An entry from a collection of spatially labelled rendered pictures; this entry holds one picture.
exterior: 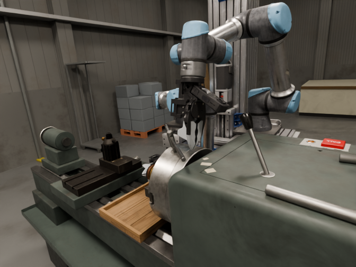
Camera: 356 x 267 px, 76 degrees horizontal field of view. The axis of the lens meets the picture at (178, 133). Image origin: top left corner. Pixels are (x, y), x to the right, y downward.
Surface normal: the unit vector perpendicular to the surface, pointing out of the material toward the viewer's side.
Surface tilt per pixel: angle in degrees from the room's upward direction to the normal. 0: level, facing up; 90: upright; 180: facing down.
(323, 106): 90
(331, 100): 90
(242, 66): 90
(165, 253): 0
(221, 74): 90
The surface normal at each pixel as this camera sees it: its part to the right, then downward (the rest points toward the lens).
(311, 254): -0.65, 0.26
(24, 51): 0.83, 0.11
